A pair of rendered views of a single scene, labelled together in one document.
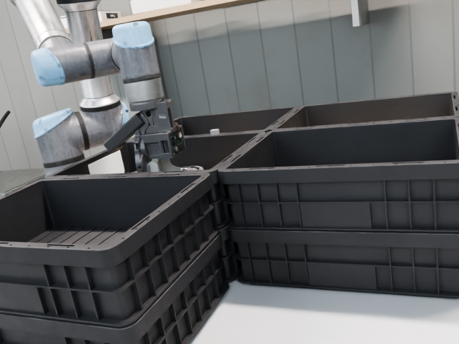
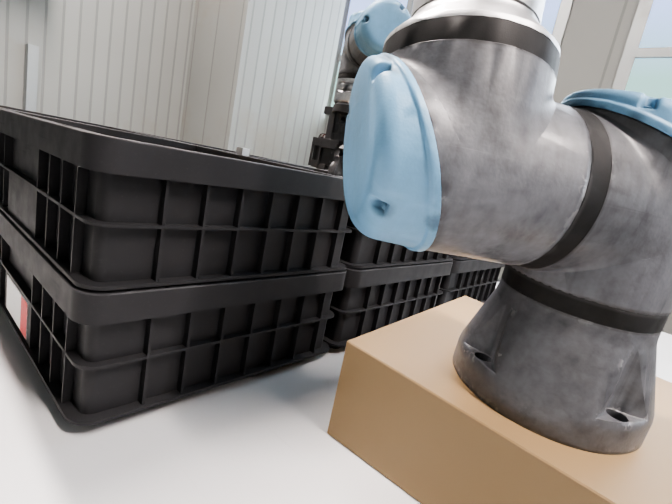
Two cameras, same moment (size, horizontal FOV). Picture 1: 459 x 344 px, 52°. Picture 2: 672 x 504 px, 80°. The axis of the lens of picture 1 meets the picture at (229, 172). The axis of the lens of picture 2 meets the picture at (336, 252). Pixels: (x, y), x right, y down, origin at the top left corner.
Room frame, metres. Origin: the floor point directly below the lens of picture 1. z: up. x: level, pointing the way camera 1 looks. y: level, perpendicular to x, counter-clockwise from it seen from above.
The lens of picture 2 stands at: (1.72, 0.36, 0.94)
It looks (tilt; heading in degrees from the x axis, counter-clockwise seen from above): 11 degrees down; 194
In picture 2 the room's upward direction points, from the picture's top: 11 degrees clockwise
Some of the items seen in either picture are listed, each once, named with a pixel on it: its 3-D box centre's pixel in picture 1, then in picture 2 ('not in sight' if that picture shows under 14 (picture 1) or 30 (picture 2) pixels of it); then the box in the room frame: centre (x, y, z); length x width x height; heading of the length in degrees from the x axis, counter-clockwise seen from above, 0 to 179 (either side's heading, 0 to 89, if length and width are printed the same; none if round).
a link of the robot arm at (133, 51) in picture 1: (135, 52); (364, 50); (0.98, 0.14, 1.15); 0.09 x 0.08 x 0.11; 25
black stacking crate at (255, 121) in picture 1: (219, 145); (165, 193); (1.29, 0.01, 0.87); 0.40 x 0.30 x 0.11; 65
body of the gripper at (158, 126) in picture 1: (156, 130); (342, 142); (0.97, 0.14, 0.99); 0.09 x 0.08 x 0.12; 69
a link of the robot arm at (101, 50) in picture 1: (115, 56); (388, 38); (1.06, 0.20, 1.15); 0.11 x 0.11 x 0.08; 25
